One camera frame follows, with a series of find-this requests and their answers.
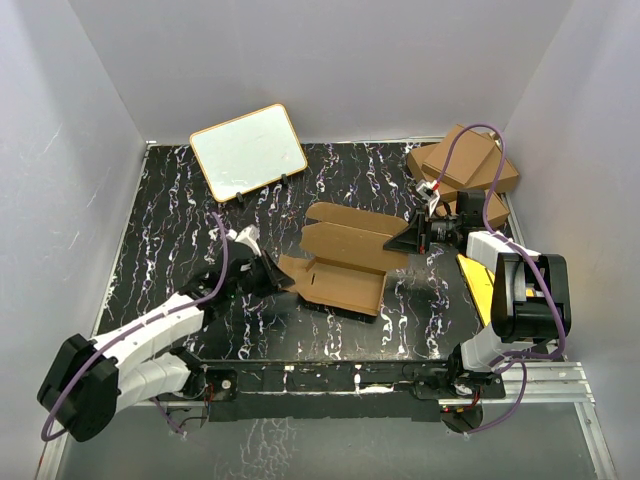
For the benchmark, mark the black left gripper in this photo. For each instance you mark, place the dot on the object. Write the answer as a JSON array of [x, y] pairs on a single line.
[[272, 275]]

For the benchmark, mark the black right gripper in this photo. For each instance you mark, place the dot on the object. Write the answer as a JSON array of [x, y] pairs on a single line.
[[408, 239]]

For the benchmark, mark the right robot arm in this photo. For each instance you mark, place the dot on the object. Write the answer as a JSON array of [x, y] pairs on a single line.
[[530, 300]]

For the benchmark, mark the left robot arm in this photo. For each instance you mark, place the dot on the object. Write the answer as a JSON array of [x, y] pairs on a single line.
[[92, 379]]

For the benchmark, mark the yellow booklet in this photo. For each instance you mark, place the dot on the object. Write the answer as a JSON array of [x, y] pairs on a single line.
[[480, 282]]

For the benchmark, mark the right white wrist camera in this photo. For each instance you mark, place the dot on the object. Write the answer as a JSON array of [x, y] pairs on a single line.
[[429, 192]]

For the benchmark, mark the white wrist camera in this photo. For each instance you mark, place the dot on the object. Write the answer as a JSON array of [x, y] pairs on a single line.
[[429, 192], [248, 236]]

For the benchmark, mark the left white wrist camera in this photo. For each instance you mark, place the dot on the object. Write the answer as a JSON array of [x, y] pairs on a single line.
[[248, 236]]

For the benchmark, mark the black base frame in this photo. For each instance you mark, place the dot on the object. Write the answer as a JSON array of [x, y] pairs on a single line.
[[395, 406]]

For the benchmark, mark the whiteboard with orange frame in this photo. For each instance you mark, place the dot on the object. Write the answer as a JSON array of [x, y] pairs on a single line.
[[249, 152]]

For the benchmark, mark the aluminium rail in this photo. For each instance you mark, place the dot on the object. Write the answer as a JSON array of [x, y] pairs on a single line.
[[226, 381]]

